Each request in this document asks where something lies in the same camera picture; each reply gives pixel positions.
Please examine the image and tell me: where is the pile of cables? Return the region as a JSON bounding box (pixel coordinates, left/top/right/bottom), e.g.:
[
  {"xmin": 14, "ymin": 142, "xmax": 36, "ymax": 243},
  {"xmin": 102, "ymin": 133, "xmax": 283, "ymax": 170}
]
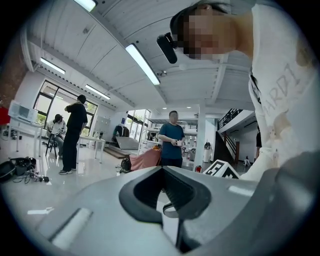
[{"xmin": 9, "ymin": 156, "xmax": 52, "ymax": 185}]

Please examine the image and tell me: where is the white locker cabinet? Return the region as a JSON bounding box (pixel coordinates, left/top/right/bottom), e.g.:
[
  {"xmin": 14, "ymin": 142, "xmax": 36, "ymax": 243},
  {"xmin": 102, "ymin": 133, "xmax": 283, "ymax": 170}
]
[{"xmin": 93, "ymin": 115, "xmax": 111, "ymax": 139}]

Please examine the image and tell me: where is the black round backpack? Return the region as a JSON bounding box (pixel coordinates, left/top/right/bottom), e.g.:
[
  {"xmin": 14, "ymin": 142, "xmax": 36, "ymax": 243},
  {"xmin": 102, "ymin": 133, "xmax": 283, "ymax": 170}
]
[{"xmin": 120, "ymin": 157, "xmax": 132, "ymax": 174}]

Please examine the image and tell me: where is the black chair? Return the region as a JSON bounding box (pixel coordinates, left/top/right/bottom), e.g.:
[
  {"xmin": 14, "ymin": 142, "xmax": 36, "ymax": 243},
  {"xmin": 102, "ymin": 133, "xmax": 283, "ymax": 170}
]
[{"xmin": 44, "ymin": 132, "xmax": 64, "ymax": 159}]

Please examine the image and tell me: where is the grey ramp board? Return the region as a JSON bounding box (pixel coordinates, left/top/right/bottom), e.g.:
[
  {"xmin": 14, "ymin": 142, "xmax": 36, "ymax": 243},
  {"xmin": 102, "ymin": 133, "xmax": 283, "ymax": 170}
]
[{"xmin": 114, "ymin": 135, "xmax": 140, "ymax": 151}]

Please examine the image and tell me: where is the black bag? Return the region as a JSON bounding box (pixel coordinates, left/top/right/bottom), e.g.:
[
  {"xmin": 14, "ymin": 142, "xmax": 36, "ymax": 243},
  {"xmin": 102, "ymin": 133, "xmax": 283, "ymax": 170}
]
[{"xmin": 0, "ymin": 160, "xmax": 17, "ymax": 184}]

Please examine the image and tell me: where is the white bin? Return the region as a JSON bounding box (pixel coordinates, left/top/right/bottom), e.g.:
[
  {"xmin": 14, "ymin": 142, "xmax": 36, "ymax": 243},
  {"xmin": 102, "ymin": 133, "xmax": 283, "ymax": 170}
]
[{"xmin": 203, "ymin": 141, "xmax": 212, "ymax": 164}]

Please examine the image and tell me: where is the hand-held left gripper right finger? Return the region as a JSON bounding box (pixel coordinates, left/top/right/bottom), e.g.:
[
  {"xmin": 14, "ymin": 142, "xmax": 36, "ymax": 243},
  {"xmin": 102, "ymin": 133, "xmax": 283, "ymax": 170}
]
[{"xmin": 162, "ymin": 165, "xmax": 259, "ymax": 254}]

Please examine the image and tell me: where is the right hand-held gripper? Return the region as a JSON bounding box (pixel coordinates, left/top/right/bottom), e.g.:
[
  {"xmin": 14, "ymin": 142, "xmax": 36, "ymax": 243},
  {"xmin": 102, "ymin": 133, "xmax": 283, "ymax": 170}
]
[{"xmin": 203, "ymin": 159, "xmax": 241, "ymax": 180}]

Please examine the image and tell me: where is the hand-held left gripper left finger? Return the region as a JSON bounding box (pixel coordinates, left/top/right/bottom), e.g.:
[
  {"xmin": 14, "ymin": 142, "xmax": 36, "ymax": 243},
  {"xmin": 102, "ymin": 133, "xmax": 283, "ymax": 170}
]
[{"xmin": 36, "ymin": 165, "xmax": 181, "ymax": 256}]

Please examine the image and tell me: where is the white microwave oven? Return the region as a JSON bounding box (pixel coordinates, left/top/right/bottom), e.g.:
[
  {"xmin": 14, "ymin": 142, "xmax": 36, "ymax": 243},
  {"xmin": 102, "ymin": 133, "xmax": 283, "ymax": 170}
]
[{"xmin": 8, "ymin": 99, "xmax": 39, "ymax": 124}]

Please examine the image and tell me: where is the person's white shirt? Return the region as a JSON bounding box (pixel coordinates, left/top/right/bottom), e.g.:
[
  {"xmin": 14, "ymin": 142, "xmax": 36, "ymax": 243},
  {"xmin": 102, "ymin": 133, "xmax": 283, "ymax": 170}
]
[{"xmin": 239, "ymin": 0, "xmax": 320, "ymax": 181}]

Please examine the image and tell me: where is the black framed window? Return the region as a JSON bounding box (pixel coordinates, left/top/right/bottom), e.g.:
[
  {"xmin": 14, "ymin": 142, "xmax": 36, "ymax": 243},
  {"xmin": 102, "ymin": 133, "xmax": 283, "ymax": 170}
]
[{"xmin": 33, "ymin": 79, "xmax": 99, "ymax": 137}]

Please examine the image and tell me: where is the pink cloth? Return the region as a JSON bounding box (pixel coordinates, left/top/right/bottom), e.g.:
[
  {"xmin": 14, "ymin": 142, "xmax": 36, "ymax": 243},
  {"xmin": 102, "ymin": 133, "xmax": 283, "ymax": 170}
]
[{"xmin": 129, "ymin": 148, "xmax": 161, "ymax": 172}]

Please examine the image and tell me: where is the white table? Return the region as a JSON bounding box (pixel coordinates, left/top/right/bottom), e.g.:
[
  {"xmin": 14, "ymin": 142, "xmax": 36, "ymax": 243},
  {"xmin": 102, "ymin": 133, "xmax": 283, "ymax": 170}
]
[
  {"xmin": 8, "ymin": 116, "xmax": 44, "ymax": 154},
  {"xmin": 76, "ymin": 134, "xmax": 106, "ymax": 164}
]

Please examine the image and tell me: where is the black head camera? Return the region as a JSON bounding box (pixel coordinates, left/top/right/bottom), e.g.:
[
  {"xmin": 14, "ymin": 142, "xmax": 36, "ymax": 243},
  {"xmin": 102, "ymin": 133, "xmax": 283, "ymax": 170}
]
[{"xmin": 156, "ymin": 31, "xmax": 179, "ymax": 65}]

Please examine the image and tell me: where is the black staircase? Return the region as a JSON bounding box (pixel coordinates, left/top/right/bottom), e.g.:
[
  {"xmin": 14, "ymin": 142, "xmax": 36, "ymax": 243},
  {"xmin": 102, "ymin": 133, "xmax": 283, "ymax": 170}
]
[{"xmin": 215, "ymin": 108, "xmax": 252, "ymax": 165}]

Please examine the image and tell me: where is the wooden platform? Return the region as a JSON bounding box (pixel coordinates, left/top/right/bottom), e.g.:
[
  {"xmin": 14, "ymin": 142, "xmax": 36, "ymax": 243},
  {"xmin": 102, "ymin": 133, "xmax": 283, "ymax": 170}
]
[{"xmin": 103, "ymin": 145, "xmax": 131, "ymax": 160}]

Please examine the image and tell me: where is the long ceiling light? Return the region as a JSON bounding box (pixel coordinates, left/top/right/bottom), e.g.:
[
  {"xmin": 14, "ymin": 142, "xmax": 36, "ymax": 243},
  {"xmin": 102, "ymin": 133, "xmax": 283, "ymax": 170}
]
[
  {"xmin": 124, "ymin": 42, "xmax": 161, "ymax": 86},
  {"xmin": 39, "ymin": 57, "xmax": 67, "ymax": 76},
  {"xmin": 73, "ymin": 0, "xmax": 99, "ymax": 13},
  {"xmin": 84, "ymin": 84, "xmax": 112, "ymax": 101}
]

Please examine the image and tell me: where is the person's head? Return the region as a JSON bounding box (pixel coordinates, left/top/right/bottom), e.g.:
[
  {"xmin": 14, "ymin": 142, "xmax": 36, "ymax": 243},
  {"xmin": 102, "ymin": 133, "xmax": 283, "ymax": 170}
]
[{"xmin": 169, "ymin": 0, "xmax": 253, "ymax": 61}]

